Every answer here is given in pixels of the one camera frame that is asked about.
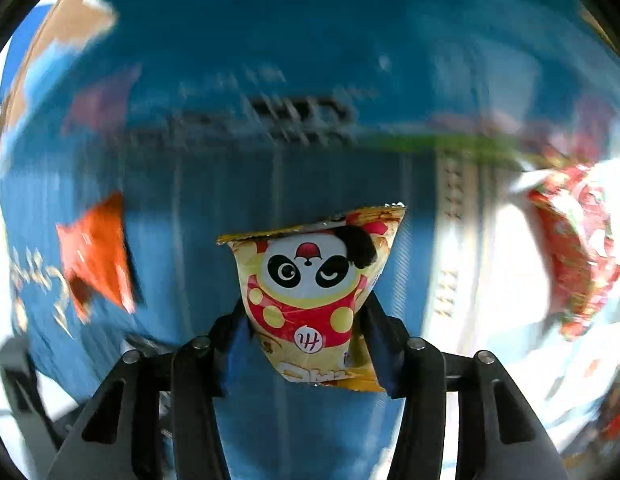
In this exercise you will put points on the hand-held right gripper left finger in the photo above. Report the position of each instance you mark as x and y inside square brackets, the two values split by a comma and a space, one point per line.
[233, 347]

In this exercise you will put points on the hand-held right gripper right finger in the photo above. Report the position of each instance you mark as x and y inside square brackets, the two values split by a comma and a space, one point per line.
[385, 360]

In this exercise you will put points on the yellow panda snack packet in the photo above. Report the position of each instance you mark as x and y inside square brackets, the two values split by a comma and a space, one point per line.
[310, 285]

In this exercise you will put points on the blue printed storage box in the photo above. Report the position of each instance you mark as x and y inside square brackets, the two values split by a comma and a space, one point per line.
[239, 135]

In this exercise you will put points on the orange snack packet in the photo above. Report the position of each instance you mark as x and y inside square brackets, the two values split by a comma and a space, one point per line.
[97, 260]

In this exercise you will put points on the red patterned snack packet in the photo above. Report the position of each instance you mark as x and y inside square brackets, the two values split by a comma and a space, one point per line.
[575, 245]

